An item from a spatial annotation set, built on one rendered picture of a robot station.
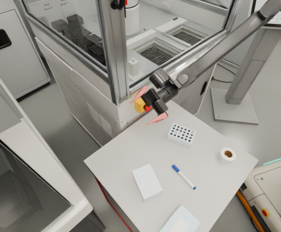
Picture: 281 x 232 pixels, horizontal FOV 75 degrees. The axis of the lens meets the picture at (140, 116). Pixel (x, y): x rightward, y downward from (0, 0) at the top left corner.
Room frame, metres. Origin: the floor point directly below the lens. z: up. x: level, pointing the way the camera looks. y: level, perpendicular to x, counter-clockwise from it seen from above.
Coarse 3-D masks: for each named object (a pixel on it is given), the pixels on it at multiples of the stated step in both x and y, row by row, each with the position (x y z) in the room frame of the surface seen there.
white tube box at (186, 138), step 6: (174, 126) 0.58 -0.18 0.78; (180, 126) 0.57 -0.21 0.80; (174, 132) 0.53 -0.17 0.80; (186, 132) 0.53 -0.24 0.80; (168, 138) 0.51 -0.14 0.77; (174, 138) 0.50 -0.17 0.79; (180, 138) 0.50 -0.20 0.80; (186, 138) 0.50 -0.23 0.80; (192, 138) 0.50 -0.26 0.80; (186, 144) 0.47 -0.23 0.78
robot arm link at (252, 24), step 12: (276, 0) 0.69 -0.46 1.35; (264, 12) 0.67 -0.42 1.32; (240, 24) 0.69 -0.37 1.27; (252, 24) 0.67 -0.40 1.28; (228, 36) 0.66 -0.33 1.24; (240, 36) 0.65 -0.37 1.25; (216, 48) 0.63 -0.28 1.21; (228, 48) 0.63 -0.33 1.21; (204, 60) 0.61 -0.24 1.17; (216, 60) 0.60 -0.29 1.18; (180, 72) 0.58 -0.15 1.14; (192, 72) 0.57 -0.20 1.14; (204, 72) 0.59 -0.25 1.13
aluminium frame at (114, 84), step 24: (96, 0) 0.60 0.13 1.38; (240, 0) 1.26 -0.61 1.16; (120, 24) 0.63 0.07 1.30; (72, 48) 0.83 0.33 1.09; (120, 48) 0.61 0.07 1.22; (192, 48) 0.99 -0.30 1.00; (96, 72) 0.67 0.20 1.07; (120, 72) 0.61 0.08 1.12; (168, 72) 0.82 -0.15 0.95; (120, 96) 0.60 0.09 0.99
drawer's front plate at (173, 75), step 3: (192, 60) 0.97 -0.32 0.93; (195, 60) 0.97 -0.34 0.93; (189, 63) 0.94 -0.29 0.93; (183, 66) 0.91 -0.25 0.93; (186, 66) 0.91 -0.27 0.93; (180, 69) 0.88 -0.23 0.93; (183, 69) 0.89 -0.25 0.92; (174, 72) 0.85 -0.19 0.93; (177, 72) 0.86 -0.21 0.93; (171, 75) 0.83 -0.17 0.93; (174, 75) 0.84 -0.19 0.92; (174, 78) 0.84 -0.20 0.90
